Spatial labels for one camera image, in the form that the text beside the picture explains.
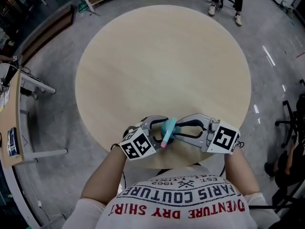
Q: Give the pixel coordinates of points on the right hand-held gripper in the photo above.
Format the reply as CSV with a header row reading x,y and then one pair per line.
x,y
224,137

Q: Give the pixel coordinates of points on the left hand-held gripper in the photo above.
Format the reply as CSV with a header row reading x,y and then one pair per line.
x,y
138,144

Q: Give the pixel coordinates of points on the person's left forearm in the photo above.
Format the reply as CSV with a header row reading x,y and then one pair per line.
x,y
104,175

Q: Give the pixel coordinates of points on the person's right forearm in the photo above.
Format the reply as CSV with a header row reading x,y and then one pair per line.
x,y
238,170

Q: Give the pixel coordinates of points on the person's white printed t-shirt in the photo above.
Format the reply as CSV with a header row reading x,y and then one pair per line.
x,y
166,213

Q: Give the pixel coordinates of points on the black mesh office chair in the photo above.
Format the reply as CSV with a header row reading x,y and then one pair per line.
x,y
289,118

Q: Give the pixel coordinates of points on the dark blue box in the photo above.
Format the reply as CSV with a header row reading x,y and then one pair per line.
x,y
13,142

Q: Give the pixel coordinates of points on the light wood rectangular desk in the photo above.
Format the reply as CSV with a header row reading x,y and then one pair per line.
x,y
13,108

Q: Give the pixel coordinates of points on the dark wooden platform step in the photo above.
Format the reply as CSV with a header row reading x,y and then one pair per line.
x,y
47,32

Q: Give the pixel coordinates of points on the round beige pedestal table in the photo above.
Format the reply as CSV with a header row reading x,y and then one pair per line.
x,y
162,68

